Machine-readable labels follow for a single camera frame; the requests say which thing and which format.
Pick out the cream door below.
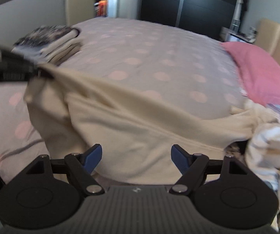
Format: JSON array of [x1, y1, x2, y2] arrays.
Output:
[[64, 0, 95, 26]]

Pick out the cream sweater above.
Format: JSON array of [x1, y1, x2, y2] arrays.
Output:
[[24, 63, 280, 185]]

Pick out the dark floral folded garment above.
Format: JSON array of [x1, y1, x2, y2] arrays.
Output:
[[14, 25, 81, 47]]

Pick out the white nightstand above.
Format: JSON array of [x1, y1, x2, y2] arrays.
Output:
[[219, 27, 257, 44]]

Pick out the grey pink-dotted bedspread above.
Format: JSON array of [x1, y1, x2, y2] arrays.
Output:
[[0, 18, 245, 182]]

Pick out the beige folded garment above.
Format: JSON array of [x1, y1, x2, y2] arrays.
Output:
[[49, 43, 82, 66]]

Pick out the pink pillow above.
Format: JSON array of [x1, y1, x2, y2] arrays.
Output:
[[221, 42, 280, 106]]

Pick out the beige padded headboard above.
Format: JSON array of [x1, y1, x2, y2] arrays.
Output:
[[254, 18, 280, 65]]

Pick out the black wardrobe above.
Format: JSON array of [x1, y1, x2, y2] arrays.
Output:
[[139, 0, 238, 40]]

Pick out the white folded towel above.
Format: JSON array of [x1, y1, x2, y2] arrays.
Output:
[[12, 29, 82, 59]]

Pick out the pile of unfolded clothes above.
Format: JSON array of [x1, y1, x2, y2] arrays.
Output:
[[223, 99, 280, 234]]

